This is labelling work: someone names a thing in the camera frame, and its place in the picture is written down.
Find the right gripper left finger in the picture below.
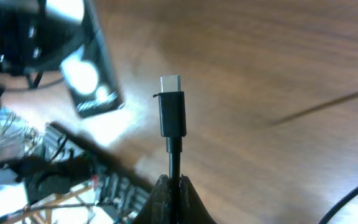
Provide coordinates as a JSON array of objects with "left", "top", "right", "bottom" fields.
[{"left": 132, "top": 174, "right": 170, "bottom": 224}]

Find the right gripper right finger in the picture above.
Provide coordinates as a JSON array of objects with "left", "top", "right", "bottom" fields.
[{"left": 179, "top": 175, "right": 216, "bottom": 224}]

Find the black USB charging cable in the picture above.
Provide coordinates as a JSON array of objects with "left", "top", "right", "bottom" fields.
[{"left": 152, "top": 74, "right": 188, "bottom": 224}]

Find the black smartphone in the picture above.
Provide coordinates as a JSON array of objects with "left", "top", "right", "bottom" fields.
[{"left": 60, "top": 1, "right": 124, "bottom": 119}]

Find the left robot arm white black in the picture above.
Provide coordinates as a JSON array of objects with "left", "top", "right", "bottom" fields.
[{"left": 0, "top": 0, "right": 90, "bottom": 78}]

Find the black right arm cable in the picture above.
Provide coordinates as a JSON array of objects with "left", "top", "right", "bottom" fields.
[{"left": 318, "top": 170, "right": 358, "bottom": 224}]

